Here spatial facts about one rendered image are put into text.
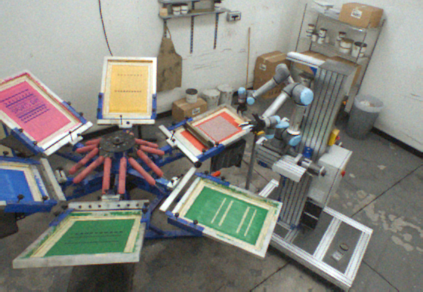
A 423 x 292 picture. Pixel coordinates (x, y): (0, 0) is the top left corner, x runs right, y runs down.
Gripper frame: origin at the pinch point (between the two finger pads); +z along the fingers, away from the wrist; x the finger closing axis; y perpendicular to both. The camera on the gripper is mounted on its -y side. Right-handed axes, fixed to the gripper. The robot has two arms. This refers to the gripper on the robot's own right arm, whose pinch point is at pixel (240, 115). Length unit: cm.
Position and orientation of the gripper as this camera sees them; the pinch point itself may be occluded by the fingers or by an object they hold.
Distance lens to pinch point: 358.4
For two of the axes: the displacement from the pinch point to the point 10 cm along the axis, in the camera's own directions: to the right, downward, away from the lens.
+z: 0.5, 7.6, 6.5
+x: 8.0, -4.2, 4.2
